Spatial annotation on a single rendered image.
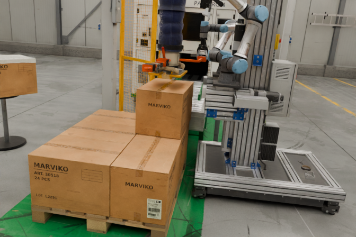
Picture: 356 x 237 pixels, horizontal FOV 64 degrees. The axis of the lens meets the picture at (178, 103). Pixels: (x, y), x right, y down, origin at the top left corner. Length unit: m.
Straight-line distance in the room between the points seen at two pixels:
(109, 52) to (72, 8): 9.21
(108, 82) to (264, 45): 2.20
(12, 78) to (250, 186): 2.67
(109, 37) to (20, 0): 10.48
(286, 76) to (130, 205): 1.63
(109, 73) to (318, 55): 9.79
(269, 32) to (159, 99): 1.08
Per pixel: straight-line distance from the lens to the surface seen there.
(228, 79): 2.37
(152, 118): 2.41
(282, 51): 5.83
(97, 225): 2.27
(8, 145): 3.81
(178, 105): 2.33
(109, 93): 3.98
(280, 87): 2.60
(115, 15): 3.79
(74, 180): 2.15
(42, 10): 13.63
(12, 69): 3.53
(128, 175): 1.97
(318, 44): 12.45
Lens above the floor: 1.46
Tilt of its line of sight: 15 degrees down
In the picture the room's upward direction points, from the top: 4 degrees clockwise
